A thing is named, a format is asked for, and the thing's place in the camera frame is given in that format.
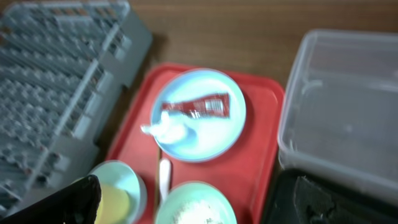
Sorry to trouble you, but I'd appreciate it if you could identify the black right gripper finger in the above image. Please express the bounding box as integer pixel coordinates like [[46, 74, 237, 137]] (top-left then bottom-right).
[[1, 174, 101, 224]]

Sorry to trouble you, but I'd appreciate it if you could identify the yellow plastic cup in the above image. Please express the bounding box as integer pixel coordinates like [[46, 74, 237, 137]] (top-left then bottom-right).
[[72, 177, 131, 224]]

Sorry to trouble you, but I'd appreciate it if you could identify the green bowl with rice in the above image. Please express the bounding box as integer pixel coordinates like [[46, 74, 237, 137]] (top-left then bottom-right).
[[154, 182, 237, 224]]

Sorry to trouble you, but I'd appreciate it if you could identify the white napkin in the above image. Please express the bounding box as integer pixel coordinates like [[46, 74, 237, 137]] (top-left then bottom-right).
[[141, 111, 188, 144]]

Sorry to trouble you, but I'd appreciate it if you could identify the red sauce packet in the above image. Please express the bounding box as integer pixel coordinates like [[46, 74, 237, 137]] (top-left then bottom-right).
[[161, 93, 230, 119]]

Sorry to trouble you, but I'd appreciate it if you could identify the grey plastic dishwasher rack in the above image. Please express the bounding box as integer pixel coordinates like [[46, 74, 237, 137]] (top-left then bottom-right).
[[1, 1, 153, 217]]

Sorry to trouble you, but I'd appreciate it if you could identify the light blue bowl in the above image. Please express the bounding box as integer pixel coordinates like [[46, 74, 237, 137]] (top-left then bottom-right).
[[90, 160, 147, 224]]

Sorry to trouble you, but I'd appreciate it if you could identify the white plastic fork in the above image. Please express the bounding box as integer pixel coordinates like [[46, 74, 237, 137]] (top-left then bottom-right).
[[159, 158, 172, 203]]

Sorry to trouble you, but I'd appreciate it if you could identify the light blue plate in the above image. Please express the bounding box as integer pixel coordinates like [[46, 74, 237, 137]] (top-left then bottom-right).
[[150, 69, 246, 162]]

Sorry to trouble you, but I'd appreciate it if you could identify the red plastic tray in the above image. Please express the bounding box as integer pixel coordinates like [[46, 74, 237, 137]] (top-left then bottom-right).
[[106, 63, 284, 223]]

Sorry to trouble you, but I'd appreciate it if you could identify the black tray bin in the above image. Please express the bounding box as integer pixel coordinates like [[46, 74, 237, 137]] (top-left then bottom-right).
[[261, 169, 397, 224]]

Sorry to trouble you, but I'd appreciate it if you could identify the clear plastic bin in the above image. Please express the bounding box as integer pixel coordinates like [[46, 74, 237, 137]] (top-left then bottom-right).
[[277, 29, 397, 205]]

